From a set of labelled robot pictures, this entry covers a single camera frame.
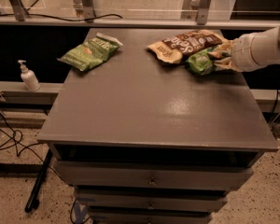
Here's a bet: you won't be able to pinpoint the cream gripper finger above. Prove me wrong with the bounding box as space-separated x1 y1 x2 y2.
207 41 233 60
214 57 241 72

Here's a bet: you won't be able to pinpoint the green dang rice chip bag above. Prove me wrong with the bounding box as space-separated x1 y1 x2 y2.
185 47 219 76

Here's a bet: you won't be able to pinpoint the brown sea salt chip bag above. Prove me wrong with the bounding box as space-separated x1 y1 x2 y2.
147 30 227 64

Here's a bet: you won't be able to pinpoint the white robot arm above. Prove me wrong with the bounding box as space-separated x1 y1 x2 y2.
209 25 280 72

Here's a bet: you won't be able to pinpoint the green kettle chip bag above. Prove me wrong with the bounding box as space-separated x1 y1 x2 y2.
59 33 123 72

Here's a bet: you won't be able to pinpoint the grey drawer cabinet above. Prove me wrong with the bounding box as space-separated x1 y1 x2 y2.
38 28 277 217

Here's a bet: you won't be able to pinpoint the top grey drawer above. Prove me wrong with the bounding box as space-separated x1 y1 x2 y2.
54 161 253 190

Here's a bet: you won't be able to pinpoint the grey drawer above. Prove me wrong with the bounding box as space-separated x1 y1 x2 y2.
75 189 228 213
89 209 212 224
54 161 253 190

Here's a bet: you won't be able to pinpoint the middle grey drawer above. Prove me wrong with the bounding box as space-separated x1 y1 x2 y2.
75 189 228 213

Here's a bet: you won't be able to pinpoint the white pump dispenser bottle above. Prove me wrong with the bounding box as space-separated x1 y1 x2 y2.
18 60 40 91

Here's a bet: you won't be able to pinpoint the bottom grey drawer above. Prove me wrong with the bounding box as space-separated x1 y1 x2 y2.
89 209 212 224

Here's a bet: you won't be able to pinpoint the black metal stand leg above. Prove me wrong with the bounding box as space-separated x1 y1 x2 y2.
24 150 52 213

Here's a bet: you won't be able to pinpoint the right metal window bracket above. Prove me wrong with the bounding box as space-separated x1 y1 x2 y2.
196 0 211 25

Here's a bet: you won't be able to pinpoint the metal window bracket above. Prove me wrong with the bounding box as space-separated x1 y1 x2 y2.
196 0 211 25
8 0 25 21
81 0 95 22

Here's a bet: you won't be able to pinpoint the middle metal window bracket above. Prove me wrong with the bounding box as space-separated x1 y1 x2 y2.
81 0 95 22

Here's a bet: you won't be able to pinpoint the left metal window bracket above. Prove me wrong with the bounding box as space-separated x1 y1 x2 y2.
8 0 25 21

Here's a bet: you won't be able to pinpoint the black cable on ledge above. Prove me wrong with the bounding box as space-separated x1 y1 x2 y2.
0 12 123 22

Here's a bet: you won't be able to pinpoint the black floor cables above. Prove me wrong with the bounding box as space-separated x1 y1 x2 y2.
0 93 54 170

